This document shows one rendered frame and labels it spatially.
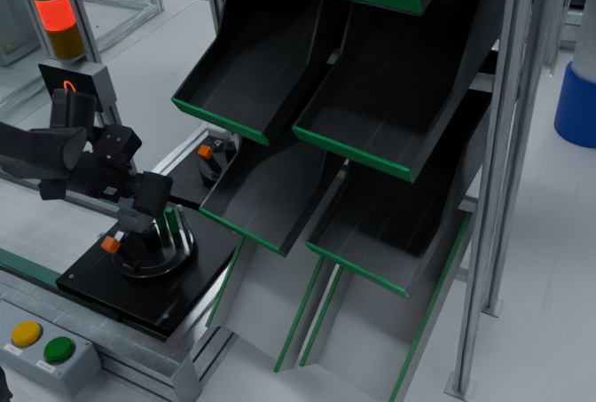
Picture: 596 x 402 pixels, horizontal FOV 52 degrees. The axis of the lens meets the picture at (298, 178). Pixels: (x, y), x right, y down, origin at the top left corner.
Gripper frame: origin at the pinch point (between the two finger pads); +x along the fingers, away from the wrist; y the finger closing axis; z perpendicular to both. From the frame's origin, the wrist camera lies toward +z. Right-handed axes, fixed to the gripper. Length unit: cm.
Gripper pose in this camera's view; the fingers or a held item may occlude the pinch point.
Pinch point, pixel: (137, 188)
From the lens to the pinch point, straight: 98.7
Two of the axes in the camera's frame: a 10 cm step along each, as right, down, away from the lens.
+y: -8.8, -2.3, 4.1
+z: 2.9, -9.5, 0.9
